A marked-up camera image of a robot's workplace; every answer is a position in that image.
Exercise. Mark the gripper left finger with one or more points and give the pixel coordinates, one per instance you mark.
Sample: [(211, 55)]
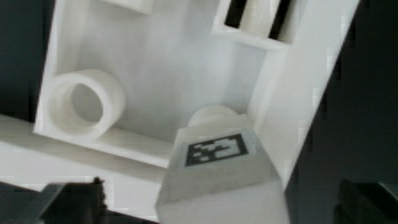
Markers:
[(68, 203)]

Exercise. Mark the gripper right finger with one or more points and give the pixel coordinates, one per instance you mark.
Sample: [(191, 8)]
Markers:
[(367, 203)]

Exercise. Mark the white chair leg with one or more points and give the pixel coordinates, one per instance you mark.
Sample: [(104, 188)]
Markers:
[(221, 187)]

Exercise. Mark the white chair seat block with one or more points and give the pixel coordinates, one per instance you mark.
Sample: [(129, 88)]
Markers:
[(148, 60)]

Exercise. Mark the white front rail barrier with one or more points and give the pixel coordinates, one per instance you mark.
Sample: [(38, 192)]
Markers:
[(44, 161)]

